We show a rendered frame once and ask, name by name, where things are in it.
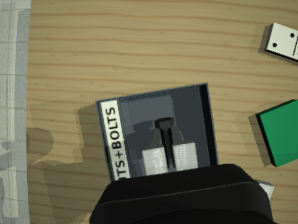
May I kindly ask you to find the white domino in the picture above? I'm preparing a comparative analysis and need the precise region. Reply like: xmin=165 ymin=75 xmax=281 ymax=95
xmin=264 ymin=23 xmax=298 ymax=62

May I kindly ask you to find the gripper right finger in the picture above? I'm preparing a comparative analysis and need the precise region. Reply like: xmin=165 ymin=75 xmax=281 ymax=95
xmin=168 ymin=126 xmax=198 ymax=171

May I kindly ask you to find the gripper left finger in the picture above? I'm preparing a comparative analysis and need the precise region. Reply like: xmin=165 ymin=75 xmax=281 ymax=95
xmin=142 ymin=129 xmax=169 ymax=176

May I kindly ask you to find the dark grey rack of labelled bins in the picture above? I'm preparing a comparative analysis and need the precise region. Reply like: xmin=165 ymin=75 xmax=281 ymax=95
xmin=95 ymin=82 xmax=219 ymax=183

